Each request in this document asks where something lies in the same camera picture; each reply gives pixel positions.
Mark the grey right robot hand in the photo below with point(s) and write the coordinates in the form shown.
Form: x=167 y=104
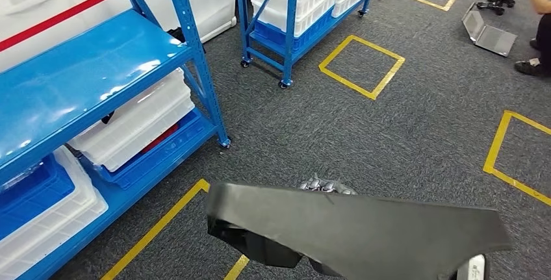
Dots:
x=327 y=187

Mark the black plastic plate bracket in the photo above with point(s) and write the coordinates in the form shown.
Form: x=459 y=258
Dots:
x=344 y=235

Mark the blue wheeled shelf rack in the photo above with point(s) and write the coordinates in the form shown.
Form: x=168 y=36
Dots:
x=289 y=20

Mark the blue metal shelf rack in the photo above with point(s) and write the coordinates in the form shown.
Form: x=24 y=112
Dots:
x=64 y=84

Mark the red item in bin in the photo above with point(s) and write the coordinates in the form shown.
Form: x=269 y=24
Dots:
x=165 y=136

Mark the open silver laptop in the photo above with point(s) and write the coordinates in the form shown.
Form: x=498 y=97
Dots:
x=495 y=39

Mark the person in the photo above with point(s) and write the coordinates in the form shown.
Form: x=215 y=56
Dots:
x=544 y=32

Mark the red barrier belt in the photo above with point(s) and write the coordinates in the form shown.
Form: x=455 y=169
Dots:
x=64 y=13

